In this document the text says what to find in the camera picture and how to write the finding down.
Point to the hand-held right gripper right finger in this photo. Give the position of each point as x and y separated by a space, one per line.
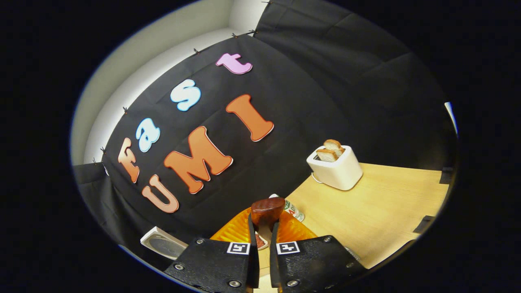
274 260

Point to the white rice cooker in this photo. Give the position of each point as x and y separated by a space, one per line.
163 243

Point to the white drink bottle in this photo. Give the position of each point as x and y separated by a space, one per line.
294 211

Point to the white toaster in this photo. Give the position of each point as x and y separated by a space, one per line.
338 173

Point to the cream round plate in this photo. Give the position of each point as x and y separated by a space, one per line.
263 244

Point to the brown wooden spoon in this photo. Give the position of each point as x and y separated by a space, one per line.
266 211

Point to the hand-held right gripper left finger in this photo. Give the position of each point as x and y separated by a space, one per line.
253 264

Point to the black table clamp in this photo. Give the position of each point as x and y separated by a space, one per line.
446 175
424 224

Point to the toast slice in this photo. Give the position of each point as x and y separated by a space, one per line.
336 145
327 155

